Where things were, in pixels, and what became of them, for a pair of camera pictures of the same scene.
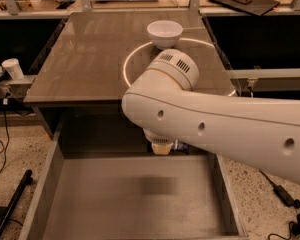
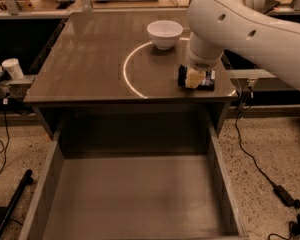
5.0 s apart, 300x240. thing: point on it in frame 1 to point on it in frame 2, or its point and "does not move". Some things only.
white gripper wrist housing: (159, 139) to (201, 63)
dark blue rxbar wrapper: (180, 146) to (208, 84)
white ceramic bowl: (165, 33) does not move
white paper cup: (13, 67) does not move
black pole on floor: (27, 180) does not move
